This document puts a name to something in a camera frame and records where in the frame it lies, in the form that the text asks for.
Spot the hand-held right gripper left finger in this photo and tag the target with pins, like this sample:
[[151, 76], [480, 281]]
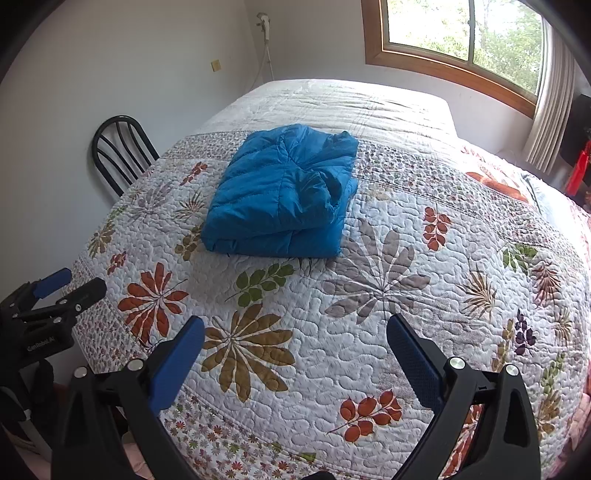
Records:
[[178, 364]]

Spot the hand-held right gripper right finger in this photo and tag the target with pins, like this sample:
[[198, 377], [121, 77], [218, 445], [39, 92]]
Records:
[[415, 360]]

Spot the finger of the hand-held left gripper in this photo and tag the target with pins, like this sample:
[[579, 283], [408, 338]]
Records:
[[83, 295], [53, 282]]

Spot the blue puffer jacket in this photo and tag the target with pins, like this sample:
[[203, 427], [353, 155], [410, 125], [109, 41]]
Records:
[[277, 198]]

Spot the floral quilted bedspread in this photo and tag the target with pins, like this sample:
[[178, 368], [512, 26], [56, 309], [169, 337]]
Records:
[[369, 300]]

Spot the black metal chair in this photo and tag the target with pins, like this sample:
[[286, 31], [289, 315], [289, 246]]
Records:
[[121, 118]]

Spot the pink floral bedding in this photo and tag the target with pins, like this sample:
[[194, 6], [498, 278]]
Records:
[[503, 184]]

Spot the red hanging tassel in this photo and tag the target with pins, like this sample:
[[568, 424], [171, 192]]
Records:
[[579, 170]]

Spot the white curtain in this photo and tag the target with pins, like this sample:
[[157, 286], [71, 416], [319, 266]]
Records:
[[551, 101]]

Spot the large wooden framed window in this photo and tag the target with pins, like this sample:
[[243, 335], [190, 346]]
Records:
[[438, 27]]

